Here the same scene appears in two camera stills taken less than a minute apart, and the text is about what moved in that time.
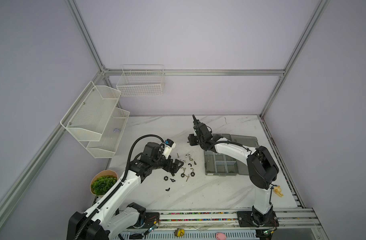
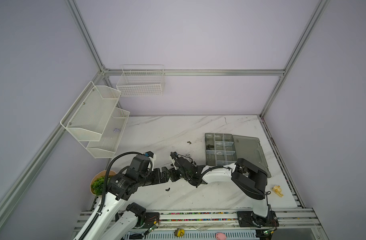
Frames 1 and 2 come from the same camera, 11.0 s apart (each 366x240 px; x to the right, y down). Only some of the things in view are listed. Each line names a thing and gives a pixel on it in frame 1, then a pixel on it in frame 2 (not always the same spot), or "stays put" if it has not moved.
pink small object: (220, 236) stays put
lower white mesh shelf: (108, 146) stays put
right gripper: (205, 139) -> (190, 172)
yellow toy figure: (277, 190) stays put
